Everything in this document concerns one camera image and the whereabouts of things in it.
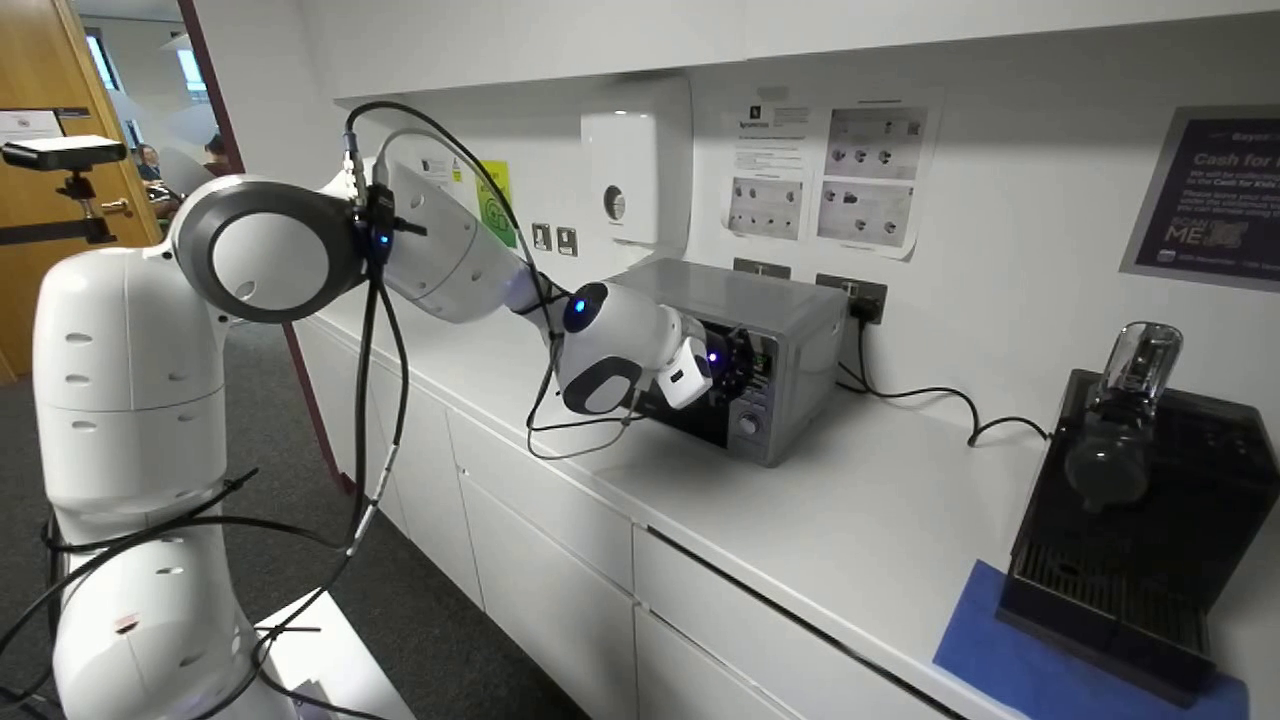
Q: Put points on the yellow wall sticker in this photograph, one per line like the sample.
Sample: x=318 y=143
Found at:
x=498 y=181

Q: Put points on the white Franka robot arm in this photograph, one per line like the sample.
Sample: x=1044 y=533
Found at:
x=135 y=374

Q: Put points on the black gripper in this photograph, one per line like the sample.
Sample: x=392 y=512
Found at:
x=729 y=367

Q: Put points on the dark framed wall sign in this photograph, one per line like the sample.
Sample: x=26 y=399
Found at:
x=1220 y=203

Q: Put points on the white base cabinet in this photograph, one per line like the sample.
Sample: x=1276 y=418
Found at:
x=532 y=533

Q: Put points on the paper notice with two photos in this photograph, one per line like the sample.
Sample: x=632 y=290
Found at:
x=870 y=172

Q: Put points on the silver wall socket with plug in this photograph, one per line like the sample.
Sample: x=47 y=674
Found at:
x=831 y=286

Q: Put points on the wooden door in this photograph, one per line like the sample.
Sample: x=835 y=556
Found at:
x=43 y=67

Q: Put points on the dark red door frame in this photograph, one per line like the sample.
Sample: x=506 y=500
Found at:
x=314 y=401

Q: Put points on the blue mat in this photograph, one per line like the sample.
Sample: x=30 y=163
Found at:
x=1012 y=666

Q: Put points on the white wall cabinet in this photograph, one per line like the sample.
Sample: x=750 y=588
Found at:
x=803 y=35

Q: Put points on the paper notice with logo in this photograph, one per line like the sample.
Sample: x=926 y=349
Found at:
x=764 y=203

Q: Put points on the black coffee machine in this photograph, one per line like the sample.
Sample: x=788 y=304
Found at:
x=1163 y=572

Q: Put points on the silver microwave oven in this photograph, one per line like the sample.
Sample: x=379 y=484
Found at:
x=803 y=362

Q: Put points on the white paper towel dispenser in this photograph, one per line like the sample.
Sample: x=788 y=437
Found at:
x=642 y=146

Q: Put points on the black camera on stand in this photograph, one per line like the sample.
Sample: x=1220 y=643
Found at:
x=60 y=150

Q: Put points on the white robot base platform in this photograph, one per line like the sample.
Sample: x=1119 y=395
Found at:
x=340 y=655

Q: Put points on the transparent water tank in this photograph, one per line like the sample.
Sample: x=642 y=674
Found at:
x=1120 y=426

